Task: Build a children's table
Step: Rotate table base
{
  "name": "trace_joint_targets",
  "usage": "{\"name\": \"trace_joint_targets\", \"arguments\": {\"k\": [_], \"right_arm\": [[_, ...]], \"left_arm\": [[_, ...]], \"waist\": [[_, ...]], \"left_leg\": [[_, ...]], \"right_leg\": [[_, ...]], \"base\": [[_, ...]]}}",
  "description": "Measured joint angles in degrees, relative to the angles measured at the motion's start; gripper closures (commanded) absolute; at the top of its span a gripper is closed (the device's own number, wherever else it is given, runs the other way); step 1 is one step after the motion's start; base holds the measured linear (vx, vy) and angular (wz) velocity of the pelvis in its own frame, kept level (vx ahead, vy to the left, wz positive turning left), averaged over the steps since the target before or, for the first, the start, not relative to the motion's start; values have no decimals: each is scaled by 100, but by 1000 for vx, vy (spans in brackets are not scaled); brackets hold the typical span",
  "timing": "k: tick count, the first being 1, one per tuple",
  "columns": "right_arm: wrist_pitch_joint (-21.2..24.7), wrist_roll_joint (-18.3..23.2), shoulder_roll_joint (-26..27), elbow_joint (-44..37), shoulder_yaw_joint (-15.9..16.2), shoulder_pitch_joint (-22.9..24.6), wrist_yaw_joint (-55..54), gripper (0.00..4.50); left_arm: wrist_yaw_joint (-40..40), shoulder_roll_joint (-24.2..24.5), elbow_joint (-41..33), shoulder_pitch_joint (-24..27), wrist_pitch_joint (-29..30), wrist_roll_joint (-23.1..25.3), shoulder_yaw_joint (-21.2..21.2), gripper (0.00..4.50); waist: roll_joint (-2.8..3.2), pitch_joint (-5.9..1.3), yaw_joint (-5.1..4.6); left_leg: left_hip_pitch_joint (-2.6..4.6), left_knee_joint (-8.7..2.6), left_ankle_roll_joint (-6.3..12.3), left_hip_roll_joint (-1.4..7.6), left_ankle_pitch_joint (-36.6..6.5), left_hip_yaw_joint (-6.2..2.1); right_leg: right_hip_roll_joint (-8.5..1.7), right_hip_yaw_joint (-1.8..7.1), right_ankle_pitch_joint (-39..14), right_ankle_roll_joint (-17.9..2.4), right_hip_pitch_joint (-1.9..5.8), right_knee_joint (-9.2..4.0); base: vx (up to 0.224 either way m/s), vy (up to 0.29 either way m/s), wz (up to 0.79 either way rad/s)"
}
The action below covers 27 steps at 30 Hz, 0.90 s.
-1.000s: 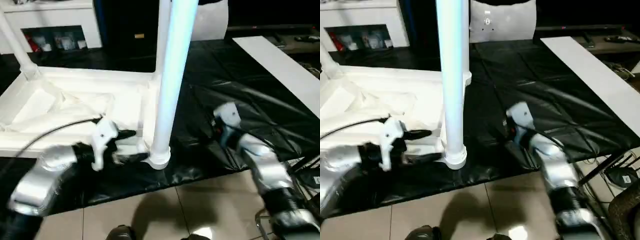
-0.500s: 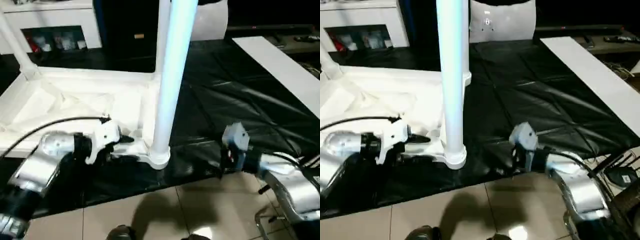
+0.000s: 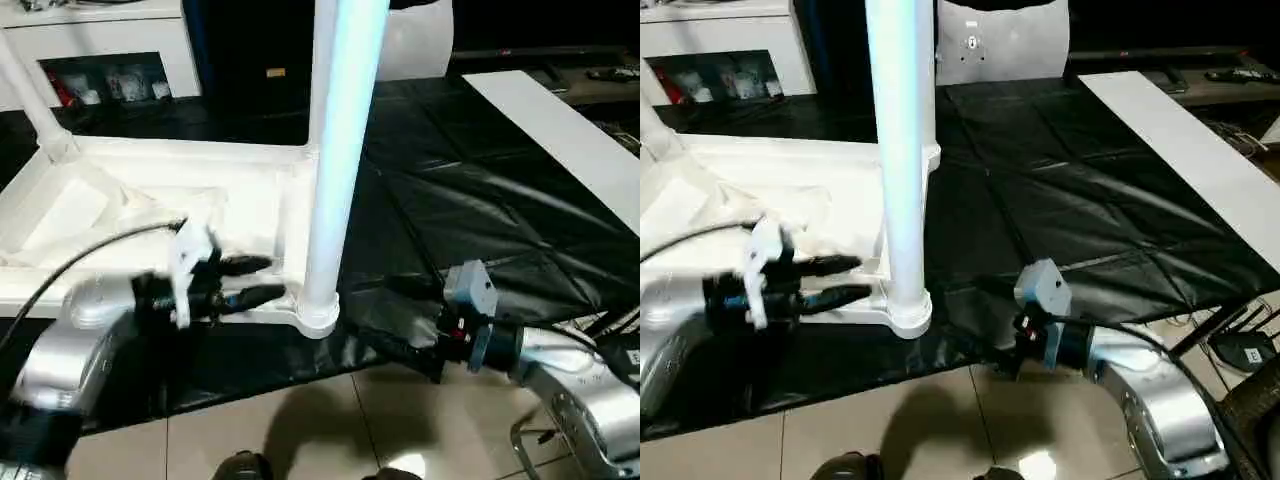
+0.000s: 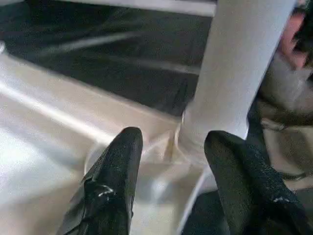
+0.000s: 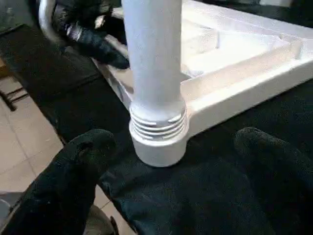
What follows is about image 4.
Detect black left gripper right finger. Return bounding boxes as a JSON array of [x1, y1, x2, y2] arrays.
[[203, 130, 313, 235]]

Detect pink round object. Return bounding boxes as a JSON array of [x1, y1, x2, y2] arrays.
[[280, 13, 308, 72]]

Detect white plastic table leg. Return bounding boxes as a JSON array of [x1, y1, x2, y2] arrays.
[[182, 0, 298, 142]]

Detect black work mat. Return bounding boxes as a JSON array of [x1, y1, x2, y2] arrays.
[[0, 0, 269, 235]]

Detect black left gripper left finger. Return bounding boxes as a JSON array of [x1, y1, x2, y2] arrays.
[[62, 126, 144, 235]]

